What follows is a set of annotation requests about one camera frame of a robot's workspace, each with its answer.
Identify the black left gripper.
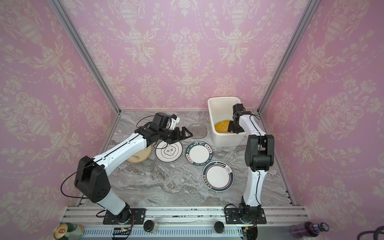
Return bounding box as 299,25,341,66
159,126,194,144

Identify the yellow polka dot plate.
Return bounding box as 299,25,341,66
214,120,231,134

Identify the white plate green text rim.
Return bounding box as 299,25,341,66
186,141,213,166

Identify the white plate green red rim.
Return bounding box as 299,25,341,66
202,161,234,192

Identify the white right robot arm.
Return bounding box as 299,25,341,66
228,104,275,225

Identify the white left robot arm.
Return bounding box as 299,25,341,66
74,113,193,224

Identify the white plastic bin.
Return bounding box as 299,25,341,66
208,97,247,148

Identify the clear glass plate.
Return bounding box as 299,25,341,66
188,123,208,139

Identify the cream plate with leaf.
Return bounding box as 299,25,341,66
127,146,153,164

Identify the purple drink bottle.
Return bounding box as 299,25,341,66
291,222,330,239

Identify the green drink can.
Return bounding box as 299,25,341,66
53,223,85,240

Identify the white plate black ring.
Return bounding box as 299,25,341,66
155,140,184,163

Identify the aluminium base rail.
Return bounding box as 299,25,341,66
61,206,309,240

